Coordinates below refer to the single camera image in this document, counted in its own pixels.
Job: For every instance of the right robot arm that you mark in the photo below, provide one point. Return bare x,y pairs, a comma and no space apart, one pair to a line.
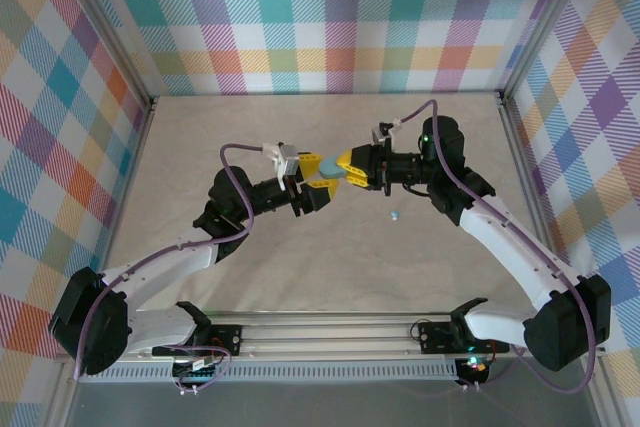
515,252

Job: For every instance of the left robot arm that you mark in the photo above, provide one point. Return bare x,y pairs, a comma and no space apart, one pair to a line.
165,262

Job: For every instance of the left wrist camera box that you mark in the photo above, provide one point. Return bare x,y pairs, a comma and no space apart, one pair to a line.
287,162

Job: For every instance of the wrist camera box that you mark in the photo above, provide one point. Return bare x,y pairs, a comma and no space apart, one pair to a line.
287,162
382,133

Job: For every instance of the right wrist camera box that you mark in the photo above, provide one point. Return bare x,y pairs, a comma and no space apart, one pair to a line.
382,133

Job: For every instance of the aluminium side rail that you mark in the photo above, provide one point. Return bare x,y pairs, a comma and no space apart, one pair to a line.
522,162
134,162

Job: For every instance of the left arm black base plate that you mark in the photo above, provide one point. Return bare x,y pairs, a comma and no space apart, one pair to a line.
227,339

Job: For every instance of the aluminium mounting rail beam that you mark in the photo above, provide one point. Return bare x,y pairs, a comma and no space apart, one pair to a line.
325,342

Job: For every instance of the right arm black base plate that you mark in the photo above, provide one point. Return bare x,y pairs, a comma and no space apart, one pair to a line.
435,337

